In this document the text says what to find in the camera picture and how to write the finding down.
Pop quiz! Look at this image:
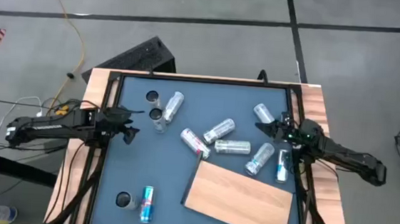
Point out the yellow cable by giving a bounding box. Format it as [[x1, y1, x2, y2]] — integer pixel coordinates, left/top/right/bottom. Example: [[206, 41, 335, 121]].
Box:
[[27, 0, 90, 118]]

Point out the wooden board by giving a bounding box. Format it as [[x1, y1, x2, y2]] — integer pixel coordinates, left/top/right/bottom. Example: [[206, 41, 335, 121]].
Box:
[[178, 150, 297, 224]]

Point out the silver can with blue palm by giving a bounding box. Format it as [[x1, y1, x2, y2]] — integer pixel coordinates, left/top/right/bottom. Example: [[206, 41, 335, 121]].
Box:
[[252, 102, 277, 125]]

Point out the blue Red Bull can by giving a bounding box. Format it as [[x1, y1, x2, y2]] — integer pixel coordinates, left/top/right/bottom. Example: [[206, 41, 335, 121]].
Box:
[[138, 185, 156, 224]]

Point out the black metal table frame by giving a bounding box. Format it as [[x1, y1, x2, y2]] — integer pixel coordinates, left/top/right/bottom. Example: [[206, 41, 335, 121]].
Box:
[[43, 63, 364, 224]]

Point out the white can with yellow patch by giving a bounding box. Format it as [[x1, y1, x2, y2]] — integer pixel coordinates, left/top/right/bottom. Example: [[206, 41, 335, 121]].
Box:
[[213, 138, 253, 157]]

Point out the yellow plug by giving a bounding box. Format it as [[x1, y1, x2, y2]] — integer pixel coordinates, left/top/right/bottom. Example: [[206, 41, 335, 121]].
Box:
[[55, 103, 71, 117]]

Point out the blue table mat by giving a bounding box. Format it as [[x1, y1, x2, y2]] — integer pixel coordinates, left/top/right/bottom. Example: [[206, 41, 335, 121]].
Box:
[[90, 73, 312, 224]]

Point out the white can with red band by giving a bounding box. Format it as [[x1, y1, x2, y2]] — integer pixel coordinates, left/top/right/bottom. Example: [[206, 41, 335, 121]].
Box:
[[177, 126, 214, 161]]

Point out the white peach-print beverage can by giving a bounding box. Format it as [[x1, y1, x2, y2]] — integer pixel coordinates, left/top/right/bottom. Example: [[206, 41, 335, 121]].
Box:
[[147, 106, 169, 135]]

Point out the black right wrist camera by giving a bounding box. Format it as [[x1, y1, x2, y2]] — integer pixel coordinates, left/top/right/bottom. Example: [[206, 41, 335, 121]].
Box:
[[280, 111, 294, 126]]

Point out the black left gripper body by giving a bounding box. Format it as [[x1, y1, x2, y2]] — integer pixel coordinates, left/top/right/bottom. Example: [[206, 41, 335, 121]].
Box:
[[88, 105, 133, 148]]

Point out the silver slim beverage can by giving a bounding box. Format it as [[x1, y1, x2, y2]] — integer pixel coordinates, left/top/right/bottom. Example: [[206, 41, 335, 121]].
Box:
[[161, 89, 186, 126], [114, 190, 140, 212], [244, 141, 277, 178], [201, 115, 237, 148], [144, 89, 164, 111]]

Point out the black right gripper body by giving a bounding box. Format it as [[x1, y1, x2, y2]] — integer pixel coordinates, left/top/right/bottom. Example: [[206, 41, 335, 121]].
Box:
[[275, 120, 307, 153]]

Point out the white plastic container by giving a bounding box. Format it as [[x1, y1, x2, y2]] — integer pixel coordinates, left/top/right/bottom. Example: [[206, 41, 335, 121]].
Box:
[[0, 205, 19, 224]]

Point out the white cable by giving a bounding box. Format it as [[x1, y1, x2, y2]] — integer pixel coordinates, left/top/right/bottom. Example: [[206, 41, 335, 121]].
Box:
[[0, 92, 45, 150]]

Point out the silver-blue can with blue tab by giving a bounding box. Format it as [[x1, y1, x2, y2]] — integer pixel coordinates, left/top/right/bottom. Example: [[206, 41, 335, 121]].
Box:
[[275, 148, 292, 185]]

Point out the black floor beam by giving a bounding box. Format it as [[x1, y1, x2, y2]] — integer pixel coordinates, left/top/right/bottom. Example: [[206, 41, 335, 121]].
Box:
[[0, 150, 61, 189]]

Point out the black cable loop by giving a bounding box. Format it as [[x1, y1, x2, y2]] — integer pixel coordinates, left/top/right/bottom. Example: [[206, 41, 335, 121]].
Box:
[[257, 68, 270, 86]]

